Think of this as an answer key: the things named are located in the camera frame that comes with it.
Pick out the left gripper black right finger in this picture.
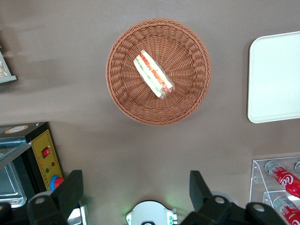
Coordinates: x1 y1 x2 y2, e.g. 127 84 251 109
180 170 286 225

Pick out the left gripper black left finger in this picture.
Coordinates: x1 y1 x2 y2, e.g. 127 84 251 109
26 170 84 225

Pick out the triangle sandwich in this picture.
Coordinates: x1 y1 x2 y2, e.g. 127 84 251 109
133 49 175 100

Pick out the grey snack tray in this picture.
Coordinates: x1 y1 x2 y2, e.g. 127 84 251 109
0 44 17 84

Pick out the cream plastic serving tray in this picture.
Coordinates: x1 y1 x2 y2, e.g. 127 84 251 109
247 31 300 124

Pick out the round brown wicker basket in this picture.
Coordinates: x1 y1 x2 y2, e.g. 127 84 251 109
105 18 212 126

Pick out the black food warmer yellow panel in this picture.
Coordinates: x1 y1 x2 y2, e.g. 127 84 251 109
0 121 65 209

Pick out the steel warmer pan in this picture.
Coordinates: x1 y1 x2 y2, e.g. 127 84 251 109
0 161 27 208

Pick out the clear acrylic bottle rack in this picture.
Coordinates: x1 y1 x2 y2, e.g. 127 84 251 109
249 156 300 225

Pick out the clear bag of snacks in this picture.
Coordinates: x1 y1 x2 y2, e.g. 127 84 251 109
0 58 9 78

